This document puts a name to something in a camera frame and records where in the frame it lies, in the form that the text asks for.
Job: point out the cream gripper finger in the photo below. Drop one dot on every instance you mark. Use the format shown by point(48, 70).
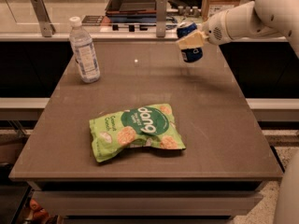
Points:
point(193, 40)

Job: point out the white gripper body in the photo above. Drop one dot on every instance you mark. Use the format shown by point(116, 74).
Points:
point(214, 32)

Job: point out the blue pepsi can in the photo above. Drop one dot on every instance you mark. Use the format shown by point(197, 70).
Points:
point(189, 55)

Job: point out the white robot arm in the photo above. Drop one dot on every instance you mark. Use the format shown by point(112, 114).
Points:
point(255, 19)

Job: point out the dark tray bin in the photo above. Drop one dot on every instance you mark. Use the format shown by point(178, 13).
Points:
point(131, 7)

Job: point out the green dang snack bag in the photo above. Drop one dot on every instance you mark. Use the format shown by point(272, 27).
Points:
point(146, 126)

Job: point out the clear plastic water bottle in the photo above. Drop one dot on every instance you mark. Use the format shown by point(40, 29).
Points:
point(84, 51)

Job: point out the orange toy under table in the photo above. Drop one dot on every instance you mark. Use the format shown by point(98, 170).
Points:
point(37, 214)

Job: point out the middle metal glass bracket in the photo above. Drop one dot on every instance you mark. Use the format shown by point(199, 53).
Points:
point(161, 17)

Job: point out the metal glass bracket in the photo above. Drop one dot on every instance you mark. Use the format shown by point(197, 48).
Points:
point(46, 26)
point(161, 17)

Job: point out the left metal glass bracket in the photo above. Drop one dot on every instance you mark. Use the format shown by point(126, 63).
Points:
point(46, 26)

